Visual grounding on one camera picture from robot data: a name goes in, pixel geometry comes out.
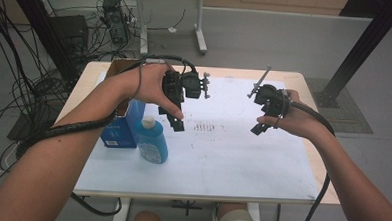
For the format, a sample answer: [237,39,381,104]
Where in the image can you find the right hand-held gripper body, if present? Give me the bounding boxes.
[246,64,292,119]

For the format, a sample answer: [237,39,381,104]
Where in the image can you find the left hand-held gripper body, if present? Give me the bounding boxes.
[157,68,213,120]

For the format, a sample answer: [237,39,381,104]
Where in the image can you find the blue plastic bottle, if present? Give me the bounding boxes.
[135,114,171,165]

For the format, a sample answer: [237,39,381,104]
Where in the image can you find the blue cardboard box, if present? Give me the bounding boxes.
[99,56,149,150]

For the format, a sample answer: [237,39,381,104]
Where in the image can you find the person's right hand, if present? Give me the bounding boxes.
[256,87,333,141]

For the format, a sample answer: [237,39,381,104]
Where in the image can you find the person's left hand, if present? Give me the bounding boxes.
[117,61,187,121]

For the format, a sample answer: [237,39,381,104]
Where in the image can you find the white mat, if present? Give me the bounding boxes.
[74,69,325,202]

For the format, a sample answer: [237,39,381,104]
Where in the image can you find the white desk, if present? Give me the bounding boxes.
[112,0,238,59]

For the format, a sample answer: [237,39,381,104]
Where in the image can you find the wooden table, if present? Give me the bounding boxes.
[51,58,347,208]

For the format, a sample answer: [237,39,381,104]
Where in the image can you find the dark floor mat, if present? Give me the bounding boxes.
[302,76,376,135]

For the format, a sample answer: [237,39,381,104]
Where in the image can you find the person's right leg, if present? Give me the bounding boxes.
[214,200,265,221]

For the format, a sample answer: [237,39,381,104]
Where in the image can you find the person's left knee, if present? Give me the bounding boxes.
[132,210,166,221]

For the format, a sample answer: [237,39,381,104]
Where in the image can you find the black box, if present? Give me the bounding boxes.
[47,13,91,54]

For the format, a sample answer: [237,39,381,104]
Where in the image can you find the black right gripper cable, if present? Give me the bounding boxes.
[283,100,338,221]

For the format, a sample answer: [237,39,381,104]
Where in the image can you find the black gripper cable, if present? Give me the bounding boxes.
[15,48,200,168]
[283,100,338,221]

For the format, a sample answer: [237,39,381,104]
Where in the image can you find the black metal post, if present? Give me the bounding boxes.
[313,0,392,112]
[0,0,84,83]

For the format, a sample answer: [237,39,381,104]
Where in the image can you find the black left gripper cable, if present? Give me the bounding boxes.
[15,48,200,168]

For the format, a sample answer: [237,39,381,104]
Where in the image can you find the bundle of black floor cables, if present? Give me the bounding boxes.
[0,0,77,199]

